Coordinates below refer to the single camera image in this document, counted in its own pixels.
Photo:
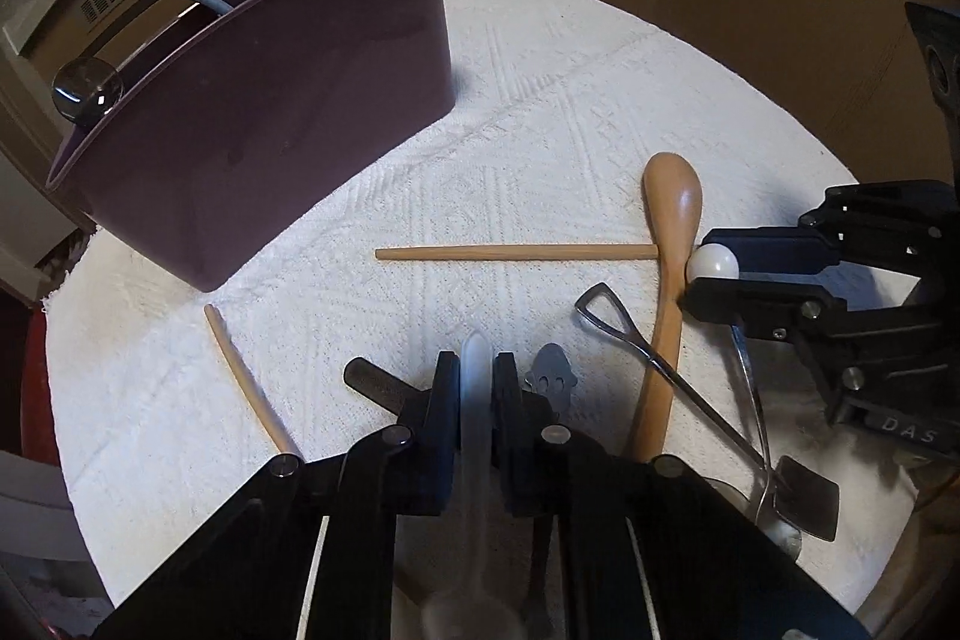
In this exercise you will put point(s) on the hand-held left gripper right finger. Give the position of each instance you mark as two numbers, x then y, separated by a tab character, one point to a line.
510	437

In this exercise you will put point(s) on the metal shovel-shaped spoon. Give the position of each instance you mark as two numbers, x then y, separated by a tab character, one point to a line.
806	501

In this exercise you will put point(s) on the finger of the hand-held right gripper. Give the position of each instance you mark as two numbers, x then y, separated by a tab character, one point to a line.
750	306
787	250

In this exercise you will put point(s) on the translucent white plastic spoon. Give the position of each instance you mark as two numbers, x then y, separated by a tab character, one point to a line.
476	385

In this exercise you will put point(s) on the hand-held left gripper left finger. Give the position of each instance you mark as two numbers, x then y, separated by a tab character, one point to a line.
442	430

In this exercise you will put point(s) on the white textured towel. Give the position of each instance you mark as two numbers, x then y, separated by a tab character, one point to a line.
525	123

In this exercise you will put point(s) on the wooden chopstick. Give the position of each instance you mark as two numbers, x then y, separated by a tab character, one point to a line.
510	252
240	370

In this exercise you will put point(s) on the wooden spoon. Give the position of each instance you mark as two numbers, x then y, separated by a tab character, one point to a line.
671	197

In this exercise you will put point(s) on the purple plastic utensil holder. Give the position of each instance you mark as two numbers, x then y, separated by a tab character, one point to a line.
262	123

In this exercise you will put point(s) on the metal spoon with white tip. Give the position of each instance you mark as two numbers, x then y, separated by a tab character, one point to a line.
712	263

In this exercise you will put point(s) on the glossy black round utensil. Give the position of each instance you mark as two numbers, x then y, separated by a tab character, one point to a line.
86	89

